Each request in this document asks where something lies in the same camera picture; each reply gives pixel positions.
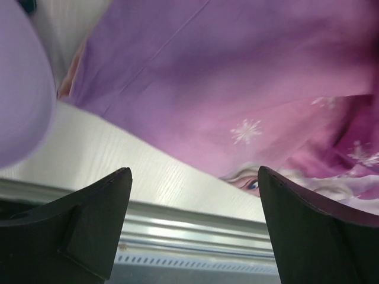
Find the lilac plastic plate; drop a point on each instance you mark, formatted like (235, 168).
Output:
(28, 92)

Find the purple printed cloth placemat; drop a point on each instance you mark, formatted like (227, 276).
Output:
(229, 86)

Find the aluminium mounting rail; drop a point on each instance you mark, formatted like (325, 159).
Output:
(153, 230)

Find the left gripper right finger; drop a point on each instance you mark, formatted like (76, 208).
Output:
(316, 239)

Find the slotted grey cable duct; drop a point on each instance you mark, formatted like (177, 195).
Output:
(195, 263)

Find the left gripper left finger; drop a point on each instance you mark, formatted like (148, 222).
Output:
(73, 239)

